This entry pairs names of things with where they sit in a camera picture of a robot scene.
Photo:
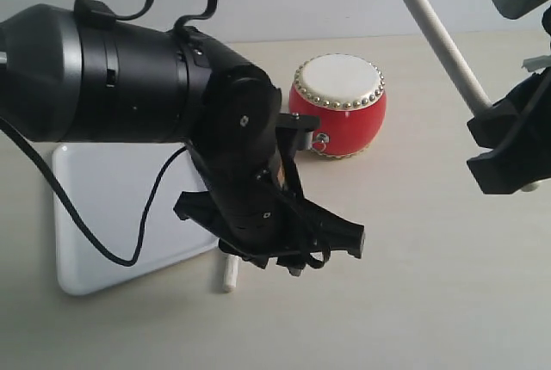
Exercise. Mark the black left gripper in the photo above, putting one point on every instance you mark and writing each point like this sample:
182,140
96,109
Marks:
255,205

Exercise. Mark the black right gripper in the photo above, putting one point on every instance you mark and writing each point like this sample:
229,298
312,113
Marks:
516,133

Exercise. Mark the white drumstick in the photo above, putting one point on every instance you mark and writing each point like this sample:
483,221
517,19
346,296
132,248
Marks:
230,274
449,55

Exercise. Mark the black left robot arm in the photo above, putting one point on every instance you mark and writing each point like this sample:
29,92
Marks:
80,75

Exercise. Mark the small red drum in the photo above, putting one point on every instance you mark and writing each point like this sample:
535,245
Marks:
348,95

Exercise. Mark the white rectangular tray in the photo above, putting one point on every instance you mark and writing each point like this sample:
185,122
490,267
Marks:
109,185

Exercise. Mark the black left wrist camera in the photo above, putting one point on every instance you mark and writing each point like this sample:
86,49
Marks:
294,132

